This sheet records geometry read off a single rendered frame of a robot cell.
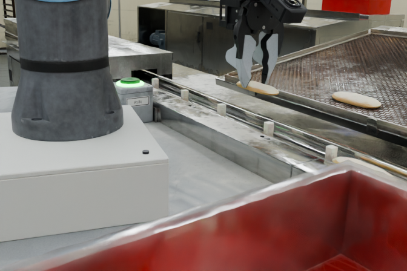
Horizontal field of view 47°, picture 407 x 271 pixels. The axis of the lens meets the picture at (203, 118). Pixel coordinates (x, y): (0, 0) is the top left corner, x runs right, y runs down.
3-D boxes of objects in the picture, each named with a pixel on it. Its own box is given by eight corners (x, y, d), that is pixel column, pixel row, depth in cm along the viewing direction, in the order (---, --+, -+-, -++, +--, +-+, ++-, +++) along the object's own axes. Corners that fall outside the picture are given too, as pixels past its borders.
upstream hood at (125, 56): (5, 34, 215) (3, 15, 212) (44, 32, 224) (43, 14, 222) (109, 86, 115) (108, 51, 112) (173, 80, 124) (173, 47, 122)
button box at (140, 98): (106, 132, 99) (105, 81, 96) (140, 127, 103) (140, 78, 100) (122, 144, 92) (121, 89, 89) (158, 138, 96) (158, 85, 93)
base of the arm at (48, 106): (16, 147, 57) (8, 66, 54) (9, 115, 70) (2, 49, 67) (136, 133, 63) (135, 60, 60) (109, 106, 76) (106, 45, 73)
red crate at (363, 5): (320, 11, 438) (321, -4, 434) (343, 10, 458) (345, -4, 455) (367, 14, 399) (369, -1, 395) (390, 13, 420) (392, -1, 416)
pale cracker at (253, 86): (231, 84, 84) (231, 78, 84) (247, 83, 86) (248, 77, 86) (267, 96, 76) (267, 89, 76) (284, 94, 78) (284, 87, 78)
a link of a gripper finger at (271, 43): (259, 77, 88) (255, 28, 85) (280, 82, 83) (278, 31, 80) (246, 80, 87) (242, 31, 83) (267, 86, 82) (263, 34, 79)
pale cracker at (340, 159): (325, 163, 68) (326, 155, 67) (343, 158, 70) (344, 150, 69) (384, 187, 60) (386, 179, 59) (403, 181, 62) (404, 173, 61)
